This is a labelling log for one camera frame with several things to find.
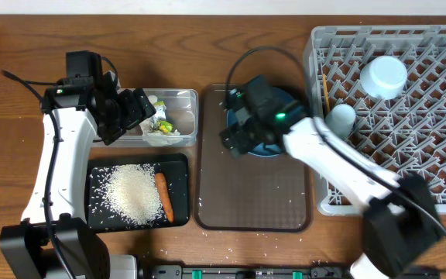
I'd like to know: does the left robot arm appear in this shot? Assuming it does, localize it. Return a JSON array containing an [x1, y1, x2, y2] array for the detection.
[[0, 50, 156, 278]]

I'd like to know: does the black cable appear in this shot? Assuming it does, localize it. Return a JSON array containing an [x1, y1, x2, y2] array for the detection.
[[225, 46, 446, 272], [1, 56, 119, 279]]

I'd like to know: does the black tray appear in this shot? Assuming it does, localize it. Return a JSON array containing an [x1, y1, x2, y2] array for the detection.
[[86, 153, 190, 233]]

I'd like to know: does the green and silver wrapper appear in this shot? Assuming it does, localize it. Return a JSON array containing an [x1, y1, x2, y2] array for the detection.
[[148, 101, 173, 134]]

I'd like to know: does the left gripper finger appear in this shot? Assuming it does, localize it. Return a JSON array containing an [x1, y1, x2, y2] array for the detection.
[[132, 88, 156, 126], [118, 89, 140, 130]]

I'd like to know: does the white paper napkin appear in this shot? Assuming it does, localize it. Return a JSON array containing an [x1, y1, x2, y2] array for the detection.
[[139, 95, 181, 147]]

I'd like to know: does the orange carrot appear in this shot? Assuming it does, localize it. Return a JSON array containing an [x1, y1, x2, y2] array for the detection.
[[155, 173, 174, 222]]

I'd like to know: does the clear plastic bin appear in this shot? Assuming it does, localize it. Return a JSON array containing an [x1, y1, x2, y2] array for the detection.
[[93, 88, 199, 147]]

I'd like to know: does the white rice pile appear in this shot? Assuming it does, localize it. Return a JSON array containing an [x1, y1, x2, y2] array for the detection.
[[89, 164, 163, 226]]

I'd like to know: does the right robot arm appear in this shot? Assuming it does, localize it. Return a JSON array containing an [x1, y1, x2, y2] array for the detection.
[[220, 75, 446, 278]]

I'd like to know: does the brown serving tray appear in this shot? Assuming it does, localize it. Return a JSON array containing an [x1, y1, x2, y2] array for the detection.
[[194, 84, 313, 233]]

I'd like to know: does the grey dishwasher rack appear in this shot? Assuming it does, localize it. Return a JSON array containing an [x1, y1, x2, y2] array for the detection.
[[303, 25, 446, 214]]

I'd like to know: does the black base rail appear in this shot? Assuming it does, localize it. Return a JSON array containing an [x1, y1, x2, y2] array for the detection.
[[108, 253, 441, 279]]

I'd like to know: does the light blue bowl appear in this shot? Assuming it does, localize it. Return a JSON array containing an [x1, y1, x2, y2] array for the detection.
[[359, 56, 408, 100]]

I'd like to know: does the light blue cup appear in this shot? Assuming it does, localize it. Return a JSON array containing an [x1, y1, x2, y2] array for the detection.
[[324, 104, 356, 140]]

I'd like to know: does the right black cable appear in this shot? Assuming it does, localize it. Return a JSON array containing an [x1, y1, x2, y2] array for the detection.
[[225, 46, 446, 272]]

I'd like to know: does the left black cable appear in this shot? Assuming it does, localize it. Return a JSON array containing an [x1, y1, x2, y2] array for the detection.
[[1, 56, 119, 279]]

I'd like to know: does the wooden chopstick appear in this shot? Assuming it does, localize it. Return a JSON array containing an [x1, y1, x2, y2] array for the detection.
[[322, 74, 331, 115]]

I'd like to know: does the dark blue plate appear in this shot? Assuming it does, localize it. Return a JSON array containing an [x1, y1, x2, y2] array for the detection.
[[226, 85, 302, 157]]

